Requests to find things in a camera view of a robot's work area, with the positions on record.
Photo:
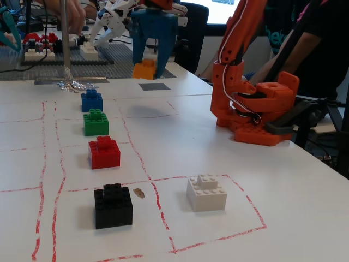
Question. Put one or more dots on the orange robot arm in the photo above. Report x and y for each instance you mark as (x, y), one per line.
(226, 82)

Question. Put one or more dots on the black office chair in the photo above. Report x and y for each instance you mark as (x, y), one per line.
(191, 38)

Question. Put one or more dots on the grey square tape marker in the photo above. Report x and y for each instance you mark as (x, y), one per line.
(154, 86)

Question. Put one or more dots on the white flat toy brick block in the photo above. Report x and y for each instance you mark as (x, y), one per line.
(88, 53)

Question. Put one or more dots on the red toy brick pile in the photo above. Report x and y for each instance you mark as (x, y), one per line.
(41, 38)

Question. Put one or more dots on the grey tape strip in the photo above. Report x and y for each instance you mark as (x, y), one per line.
(46, 81)

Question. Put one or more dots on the bare hand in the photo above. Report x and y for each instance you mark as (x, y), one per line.
(76, 13)

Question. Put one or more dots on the small brown tape scrap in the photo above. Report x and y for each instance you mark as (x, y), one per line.
(139, 192)

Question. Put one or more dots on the black table clamp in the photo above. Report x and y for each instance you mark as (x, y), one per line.
(305, 114)

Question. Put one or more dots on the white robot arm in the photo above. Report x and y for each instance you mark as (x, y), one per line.
(182, 11)

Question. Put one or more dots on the person's bare forearm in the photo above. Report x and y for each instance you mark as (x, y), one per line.
(275, 62)

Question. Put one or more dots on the crumpled aluminium foil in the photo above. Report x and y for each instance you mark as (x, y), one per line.
(77, 86)

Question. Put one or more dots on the orange toy brick block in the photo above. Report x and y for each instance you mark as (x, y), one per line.
(144, 70)

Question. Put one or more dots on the grey studded baseplate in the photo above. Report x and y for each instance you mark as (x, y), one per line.
(117, 68)

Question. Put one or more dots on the red toy brick block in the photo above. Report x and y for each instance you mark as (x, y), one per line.
(105, 155)

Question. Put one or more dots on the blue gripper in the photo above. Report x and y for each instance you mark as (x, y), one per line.
(152, 27)

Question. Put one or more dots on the person in black shirt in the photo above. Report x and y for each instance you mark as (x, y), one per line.
(327, 54)

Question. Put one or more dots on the green toy brick block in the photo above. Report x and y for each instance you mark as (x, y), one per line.
(96, 124)

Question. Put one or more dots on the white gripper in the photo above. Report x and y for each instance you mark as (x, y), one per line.
(109, 17)

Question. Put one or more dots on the small circuit board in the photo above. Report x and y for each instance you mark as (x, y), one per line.
(327, 159)

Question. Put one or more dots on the blue toy brick block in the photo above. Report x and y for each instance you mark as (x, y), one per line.
(92, 102)

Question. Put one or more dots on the white toy brick row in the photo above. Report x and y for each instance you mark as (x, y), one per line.
(38, 56)

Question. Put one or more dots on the black toy brick block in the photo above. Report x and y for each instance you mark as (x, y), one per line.
(113, 210)

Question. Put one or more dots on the white stepped toy brick block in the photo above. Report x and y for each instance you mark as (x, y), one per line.
(207, 200)

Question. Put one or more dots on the metal pole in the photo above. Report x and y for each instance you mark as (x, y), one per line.
(65, 41)

